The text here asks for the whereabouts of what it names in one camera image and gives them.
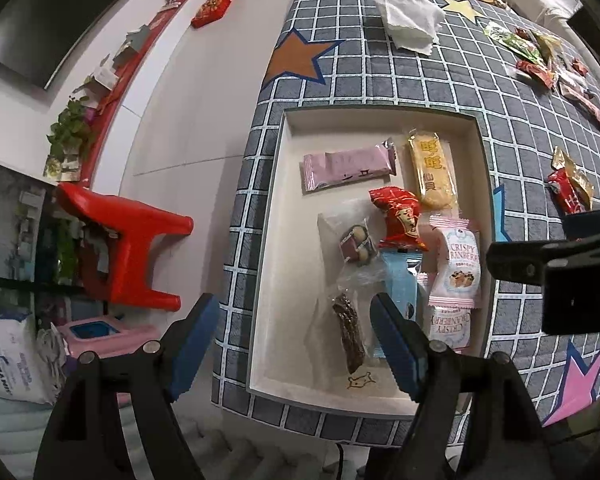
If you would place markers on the clear packet with dark jerky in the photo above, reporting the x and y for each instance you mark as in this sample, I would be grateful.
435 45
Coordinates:
347 327

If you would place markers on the light blue snack packet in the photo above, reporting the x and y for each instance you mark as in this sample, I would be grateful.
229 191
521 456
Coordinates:
402 280

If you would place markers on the red trimmed white shelf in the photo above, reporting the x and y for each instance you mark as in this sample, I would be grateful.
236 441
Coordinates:
145 45

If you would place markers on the long pink snack packet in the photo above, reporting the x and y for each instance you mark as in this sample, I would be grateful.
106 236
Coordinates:
350 165

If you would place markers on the pink box with blue insert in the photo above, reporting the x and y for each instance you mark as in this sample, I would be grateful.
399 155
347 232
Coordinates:
100 335

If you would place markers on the white plastic bag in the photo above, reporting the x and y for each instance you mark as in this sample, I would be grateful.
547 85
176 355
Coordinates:
10 360

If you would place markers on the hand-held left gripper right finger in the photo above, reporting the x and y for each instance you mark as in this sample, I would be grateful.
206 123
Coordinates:
397 345

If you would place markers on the red plastic stool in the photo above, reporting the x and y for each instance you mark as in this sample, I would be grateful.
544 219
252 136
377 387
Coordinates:
130 240

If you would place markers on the pink cranberry snack packet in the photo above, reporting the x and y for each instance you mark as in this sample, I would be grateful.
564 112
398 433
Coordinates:
447 327
455 260

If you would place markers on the green potted plant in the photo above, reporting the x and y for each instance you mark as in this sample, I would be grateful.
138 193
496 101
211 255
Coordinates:
72 125

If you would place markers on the pile of assorted snack packets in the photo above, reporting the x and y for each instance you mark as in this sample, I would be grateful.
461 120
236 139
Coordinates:
540 60

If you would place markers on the glass cabinet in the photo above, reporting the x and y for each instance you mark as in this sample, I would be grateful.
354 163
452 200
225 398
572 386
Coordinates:
20 240

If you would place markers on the clear packet with candy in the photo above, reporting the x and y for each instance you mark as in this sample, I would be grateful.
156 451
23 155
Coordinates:
355 245

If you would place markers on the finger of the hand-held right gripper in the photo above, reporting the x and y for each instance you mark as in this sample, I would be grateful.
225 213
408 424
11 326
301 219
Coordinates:
592 225
517 260

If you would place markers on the red snack packet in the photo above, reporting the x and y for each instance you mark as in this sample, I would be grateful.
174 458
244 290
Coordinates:
400 220

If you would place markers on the grey checked printed blanket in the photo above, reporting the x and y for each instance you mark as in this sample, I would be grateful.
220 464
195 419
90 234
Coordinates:
380 85

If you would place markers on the black television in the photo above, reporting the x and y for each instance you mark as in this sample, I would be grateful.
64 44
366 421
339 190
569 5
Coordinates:
40 10

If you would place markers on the red and gold candy packet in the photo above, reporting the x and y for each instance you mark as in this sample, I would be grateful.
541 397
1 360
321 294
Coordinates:
570 185

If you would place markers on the white shallow box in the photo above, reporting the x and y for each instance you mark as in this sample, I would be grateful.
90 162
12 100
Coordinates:
300 260

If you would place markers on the white tissue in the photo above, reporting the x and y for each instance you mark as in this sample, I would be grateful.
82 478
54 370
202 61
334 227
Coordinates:
410 15

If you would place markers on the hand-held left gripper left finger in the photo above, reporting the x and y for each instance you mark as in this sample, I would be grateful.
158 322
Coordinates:
195 350

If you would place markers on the yellow rice cracker packet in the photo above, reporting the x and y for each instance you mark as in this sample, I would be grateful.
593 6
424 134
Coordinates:
432 170

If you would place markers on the red gift basket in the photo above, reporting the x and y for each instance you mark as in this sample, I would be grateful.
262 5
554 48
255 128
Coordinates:
215 5

